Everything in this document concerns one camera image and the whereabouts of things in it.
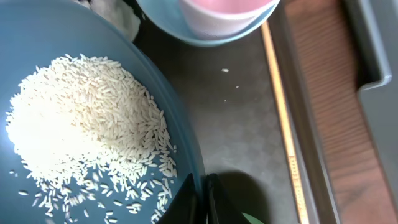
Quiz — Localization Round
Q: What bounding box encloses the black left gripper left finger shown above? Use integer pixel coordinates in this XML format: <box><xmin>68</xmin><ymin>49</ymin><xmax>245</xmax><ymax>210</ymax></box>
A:
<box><xmin>157</xmin><ymin>174</ymin><xmax>202</xmax><ymax>224</ymax></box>

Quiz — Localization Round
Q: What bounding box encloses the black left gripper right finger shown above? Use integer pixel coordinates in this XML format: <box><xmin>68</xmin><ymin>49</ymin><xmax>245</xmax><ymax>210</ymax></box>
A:
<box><xmin>206</xmin><ymin>174</ymin><xmax>250</xmax><ymax>224</ymax></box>

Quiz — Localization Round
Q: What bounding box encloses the pile of white rice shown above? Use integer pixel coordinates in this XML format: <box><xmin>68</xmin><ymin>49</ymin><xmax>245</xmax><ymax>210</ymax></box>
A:
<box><xmin>5</xmin><ymin>55</ymin><xmax>178</xmax><ymax>223</ymax></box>

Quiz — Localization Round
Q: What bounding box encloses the dark blue plate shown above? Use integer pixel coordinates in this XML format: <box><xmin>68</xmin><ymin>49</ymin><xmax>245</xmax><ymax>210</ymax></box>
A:
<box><xmin>1</xmin><ymin>1</ymin><xmax>206</xmax><ymax>223</ymax></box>

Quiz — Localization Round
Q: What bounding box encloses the white tissue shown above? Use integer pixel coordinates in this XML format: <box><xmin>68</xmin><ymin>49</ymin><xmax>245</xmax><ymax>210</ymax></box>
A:
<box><xmin>73</xmin><ymin>0</ymin><xmax>141</xmax><ymax>42</ymax></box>

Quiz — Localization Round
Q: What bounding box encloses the grey dishwasher rack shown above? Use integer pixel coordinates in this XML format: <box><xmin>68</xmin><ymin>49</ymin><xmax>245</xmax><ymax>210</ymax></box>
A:
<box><xmin>344</xmin><ymin>0</ymin><xmax>397</xmax><ymax>203</ymax></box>

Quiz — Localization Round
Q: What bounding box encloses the mint green bowl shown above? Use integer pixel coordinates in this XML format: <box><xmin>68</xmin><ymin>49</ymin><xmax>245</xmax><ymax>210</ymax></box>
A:
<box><xmin>243</xmin><ymin>213</ymin><xmax>264</xmax><ymax>224</ymax></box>

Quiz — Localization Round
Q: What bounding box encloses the wooden chopstick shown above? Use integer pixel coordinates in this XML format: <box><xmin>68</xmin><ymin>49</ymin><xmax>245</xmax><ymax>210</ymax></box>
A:
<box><xmin>261</xmin><ymin>22</ymin><xmax>310</xmax><ymax>224</ymax></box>

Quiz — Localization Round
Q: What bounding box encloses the brown serving tray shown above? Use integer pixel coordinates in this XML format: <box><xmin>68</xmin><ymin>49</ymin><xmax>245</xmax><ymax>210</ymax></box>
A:
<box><xmin>124</xmin><ymin>0</ymin><xmax>340</xmax><ymax>224</ymax></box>

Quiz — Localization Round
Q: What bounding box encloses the pink cup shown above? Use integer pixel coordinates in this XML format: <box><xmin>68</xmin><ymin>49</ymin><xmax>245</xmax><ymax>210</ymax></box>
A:
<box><xmin>178</xmin><ymin>0</ymin><xmax>279</xmax><ymax>40</ymax></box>

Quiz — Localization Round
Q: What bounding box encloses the light blue bowl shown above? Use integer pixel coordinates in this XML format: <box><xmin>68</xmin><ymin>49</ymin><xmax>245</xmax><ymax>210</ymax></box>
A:
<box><xmin>137</xmin><ymin>0</ymin><xmax>279</xmax><ymax>47</ymax></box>

